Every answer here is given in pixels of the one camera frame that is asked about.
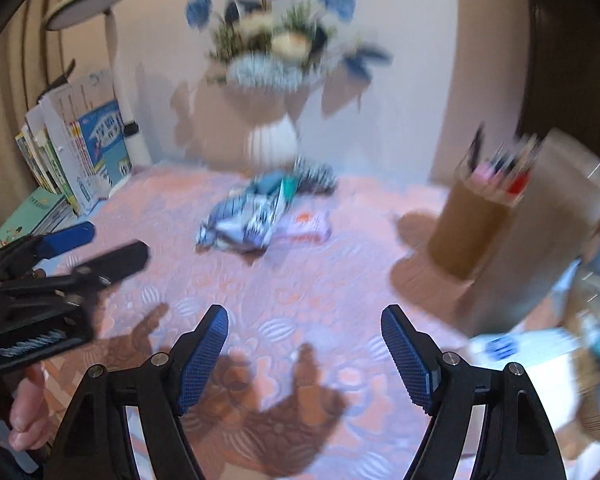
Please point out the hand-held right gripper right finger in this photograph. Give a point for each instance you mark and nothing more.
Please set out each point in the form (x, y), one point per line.
(410, 360)

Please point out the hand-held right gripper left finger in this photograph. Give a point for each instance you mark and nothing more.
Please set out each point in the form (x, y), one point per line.
(202, 360)

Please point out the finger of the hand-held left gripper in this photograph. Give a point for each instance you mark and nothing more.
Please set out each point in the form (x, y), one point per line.
(120, 260)
(67, 240)

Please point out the blue and white patterned packet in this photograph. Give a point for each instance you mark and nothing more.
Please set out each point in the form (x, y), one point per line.
(240, 220)

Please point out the white plastic packet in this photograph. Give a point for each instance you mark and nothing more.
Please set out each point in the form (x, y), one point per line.
(305, 225)

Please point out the woven storage basket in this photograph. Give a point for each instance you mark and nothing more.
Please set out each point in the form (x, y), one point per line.
(592, 405)

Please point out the person's left hand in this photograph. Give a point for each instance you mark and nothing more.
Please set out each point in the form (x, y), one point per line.
(27, 410)

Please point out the stack of flat books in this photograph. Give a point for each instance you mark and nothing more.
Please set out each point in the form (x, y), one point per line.
(30, 210)

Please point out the row of upright books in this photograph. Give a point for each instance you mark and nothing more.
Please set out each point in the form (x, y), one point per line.
(95, 150)

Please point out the white desk lamp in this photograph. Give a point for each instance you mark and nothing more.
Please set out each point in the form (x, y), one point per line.
(130, 135)

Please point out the pink patterned blanket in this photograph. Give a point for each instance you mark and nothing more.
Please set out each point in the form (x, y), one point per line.
(305, 285)

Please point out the white box with blue label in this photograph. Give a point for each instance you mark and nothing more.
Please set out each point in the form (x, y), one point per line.
(540, 345)

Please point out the wooden pen holder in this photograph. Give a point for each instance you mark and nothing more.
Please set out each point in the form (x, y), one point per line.
(470, 230)

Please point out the beige curtain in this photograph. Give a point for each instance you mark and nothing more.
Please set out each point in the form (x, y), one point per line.
(10, 85)

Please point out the beige cylinder container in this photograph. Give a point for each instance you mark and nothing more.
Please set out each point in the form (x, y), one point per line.
(545, 240)

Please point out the white ribbed vase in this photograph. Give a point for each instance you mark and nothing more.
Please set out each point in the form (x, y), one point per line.
(272, 142)

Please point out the dark striped cloth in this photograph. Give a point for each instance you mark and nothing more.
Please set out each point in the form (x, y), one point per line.
(315, 175)

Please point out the bunch of pens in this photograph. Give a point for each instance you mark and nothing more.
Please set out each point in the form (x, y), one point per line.
(500, 170)

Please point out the blue and white flower bouquet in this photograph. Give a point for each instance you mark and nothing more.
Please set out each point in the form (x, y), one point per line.
(270, 40)

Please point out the dark wooden door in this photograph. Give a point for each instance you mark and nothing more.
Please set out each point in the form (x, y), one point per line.
(570, 35)

